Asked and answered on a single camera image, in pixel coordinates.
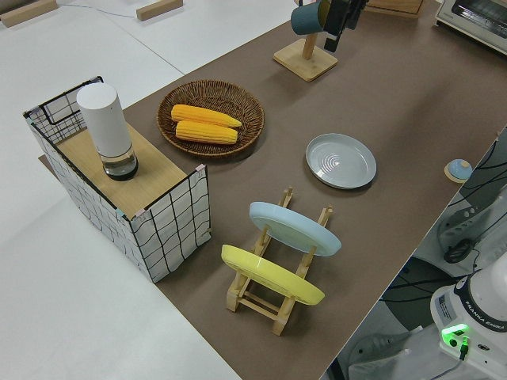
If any wooden drawer cabinet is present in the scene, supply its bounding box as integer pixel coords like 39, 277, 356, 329
364, 0, 425, 20

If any grid cloth wire storage box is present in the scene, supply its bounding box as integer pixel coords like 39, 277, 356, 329
22, 75, 211, 284

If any wooden block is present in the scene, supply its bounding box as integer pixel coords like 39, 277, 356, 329
0, 0, 59, 28
135, 0, 185, 21

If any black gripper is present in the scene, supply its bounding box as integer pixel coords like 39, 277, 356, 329
324, 0, 368, 52

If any dark teal mug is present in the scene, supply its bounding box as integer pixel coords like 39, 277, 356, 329
291, 0, 332, 36

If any gray plate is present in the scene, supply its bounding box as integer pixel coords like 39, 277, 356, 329
304, 132, 378, 190

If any yellow plate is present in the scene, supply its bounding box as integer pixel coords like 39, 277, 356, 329
220, 244, 326, 306

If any blue dome wooden bell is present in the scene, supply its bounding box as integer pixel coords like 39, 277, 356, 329
444, 158, 472, 184

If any wooden mug tree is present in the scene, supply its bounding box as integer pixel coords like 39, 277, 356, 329
273, 0, 339, 83

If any white cylinder with glass base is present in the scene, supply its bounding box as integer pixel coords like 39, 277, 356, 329
76, 83, 139, 182

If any white toaster oven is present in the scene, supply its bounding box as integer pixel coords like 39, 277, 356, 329
433, 0, 507, 55

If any brown wicker basket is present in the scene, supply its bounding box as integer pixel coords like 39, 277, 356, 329
157, 80, 265, 160

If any yellow corn cob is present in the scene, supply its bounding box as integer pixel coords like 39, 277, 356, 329
170, 104, 243, 129
174, 120, 239, 145

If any black cable bundle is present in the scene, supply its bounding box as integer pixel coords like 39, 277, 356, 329
443, 238, 475, 264

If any brown table mat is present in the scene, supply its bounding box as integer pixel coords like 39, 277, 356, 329
38, 0, 507, 380

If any light blue plate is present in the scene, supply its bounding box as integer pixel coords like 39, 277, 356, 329
249, 201, 342, 257

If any wooden plate rack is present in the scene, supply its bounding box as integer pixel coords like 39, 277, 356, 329
225, 187, 335, 326

